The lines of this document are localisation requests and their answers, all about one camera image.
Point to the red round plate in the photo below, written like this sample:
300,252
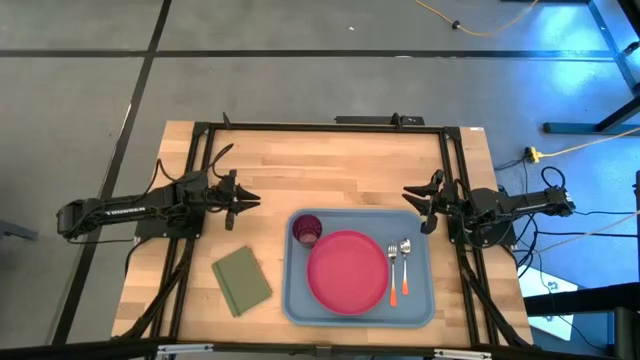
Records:
347,272

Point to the white printed paper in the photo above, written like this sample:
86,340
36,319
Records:
535,290

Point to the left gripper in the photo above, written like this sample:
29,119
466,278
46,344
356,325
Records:
231,200

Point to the grey floor object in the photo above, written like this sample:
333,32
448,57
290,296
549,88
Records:
15,230

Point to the silver metal bracket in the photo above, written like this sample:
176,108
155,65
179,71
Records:
185,349
462,354

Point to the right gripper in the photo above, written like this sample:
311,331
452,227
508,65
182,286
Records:
442,200

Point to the blue plastic tray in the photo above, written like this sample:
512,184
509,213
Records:
295,310

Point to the black equipment stand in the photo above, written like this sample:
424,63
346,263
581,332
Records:
575,300

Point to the black aluminium table frame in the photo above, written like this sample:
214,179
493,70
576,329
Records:
320,127

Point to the red patterned cup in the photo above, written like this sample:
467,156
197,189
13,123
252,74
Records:
307,231

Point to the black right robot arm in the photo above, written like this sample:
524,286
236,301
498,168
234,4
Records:
520,202

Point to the green notebook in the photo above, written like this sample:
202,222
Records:
242,281

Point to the flat black bar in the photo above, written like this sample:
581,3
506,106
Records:
370,120

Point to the black metal stand frame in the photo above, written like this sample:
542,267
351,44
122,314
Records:
575,128

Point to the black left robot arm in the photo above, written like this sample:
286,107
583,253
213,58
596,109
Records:
125,210

